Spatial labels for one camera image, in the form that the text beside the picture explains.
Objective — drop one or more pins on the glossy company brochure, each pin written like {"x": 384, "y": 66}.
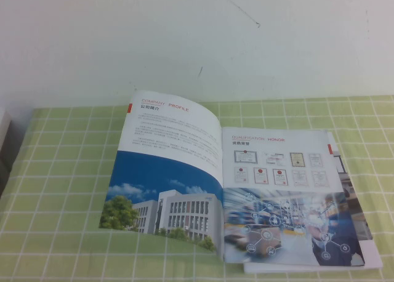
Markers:
{"x": 172, "y": 146}

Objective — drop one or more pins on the green white checked tablecloth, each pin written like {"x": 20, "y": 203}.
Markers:
{"x": 61, "y": 171}

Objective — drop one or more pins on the white grey box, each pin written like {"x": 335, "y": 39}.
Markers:
{"x": 4, "y": 119}

